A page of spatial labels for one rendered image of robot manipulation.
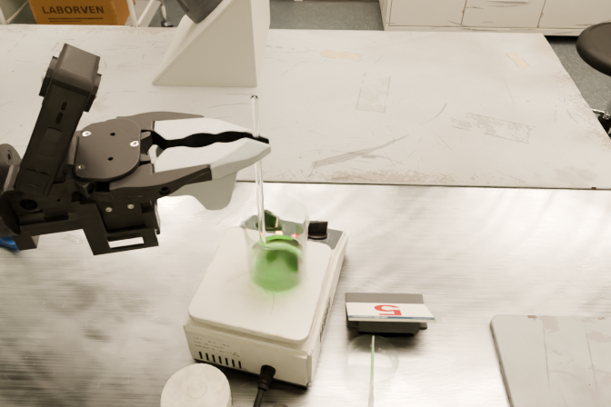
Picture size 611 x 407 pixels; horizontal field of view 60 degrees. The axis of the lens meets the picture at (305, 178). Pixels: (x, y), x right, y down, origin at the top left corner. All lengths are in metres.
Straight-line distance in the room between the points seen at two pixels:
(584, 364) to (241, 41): 0.68
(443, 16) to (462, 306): 2.52
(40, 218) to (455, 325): 0.43
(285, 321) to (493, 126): 0.54
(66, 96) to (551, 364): 0.52
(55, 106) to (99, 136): 0.07
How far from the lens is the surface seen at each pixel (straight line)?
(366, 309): 0.60
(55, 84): 0.37
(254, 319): 0.52
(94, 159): 0.42
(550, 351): 0.64
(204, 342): 0.55
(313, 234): 0.62
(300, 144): 0.83
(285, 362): 0.53
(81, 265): 0.72
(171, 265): 0.68
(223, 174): 0.41
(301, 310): 0.52
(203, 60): 0.96
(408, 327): 0.60
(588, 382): 0.64
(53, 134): 0.40
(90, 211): 0.42
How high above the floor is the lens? 1.42
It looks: 42 degrees down
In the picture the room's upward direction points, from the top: straight up
